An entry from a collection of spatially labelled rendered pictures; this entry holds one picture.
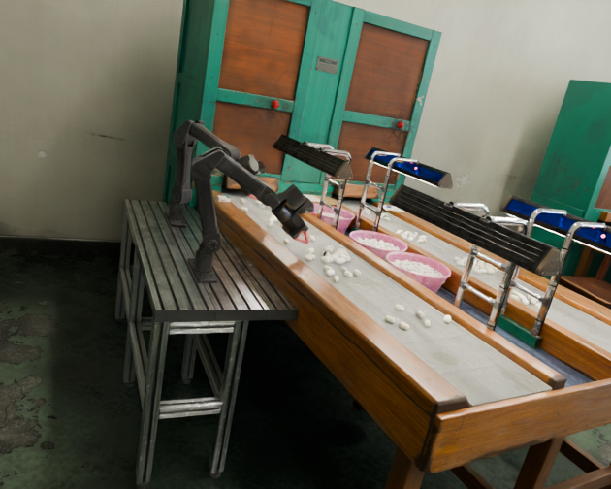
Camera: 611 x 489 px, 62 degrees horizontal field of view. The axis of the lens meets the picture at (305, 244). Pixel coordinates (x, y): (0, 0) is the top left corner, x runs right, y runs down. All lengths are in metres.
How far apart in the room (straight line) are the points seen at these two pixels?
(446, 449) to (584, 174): 3.49
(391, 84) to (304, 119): 0.59
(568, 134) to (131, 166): 3.36
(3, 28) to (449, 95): 3.10
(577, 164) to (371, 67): 2.16
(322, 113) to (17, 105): 1.79
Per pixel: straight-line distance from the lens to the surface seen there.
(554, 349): 1.93
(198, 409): 1.82
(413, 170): 2.57
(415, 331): 1.59
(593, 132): 4.58
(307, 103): 2.84
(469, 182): 4.76
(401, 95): 3.18
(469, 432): 1.33
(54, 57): 3.50
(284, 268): 1.79
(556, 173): 4.72
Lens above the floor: 1.38
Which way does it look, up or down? 17 degrees down
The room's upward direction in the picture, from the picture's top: 11 degrees clockwise
